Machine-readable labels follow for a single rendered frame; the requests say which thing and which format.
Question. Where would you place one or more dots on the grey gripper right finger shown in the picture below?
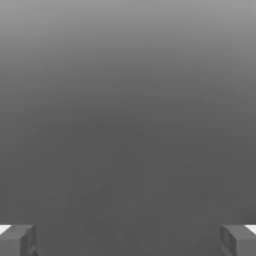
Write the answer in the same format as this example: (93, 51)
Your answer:
(243, 243)

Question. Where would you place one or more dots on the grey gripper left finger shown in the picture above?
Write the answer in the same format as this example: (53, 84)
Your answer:
(14, 242)

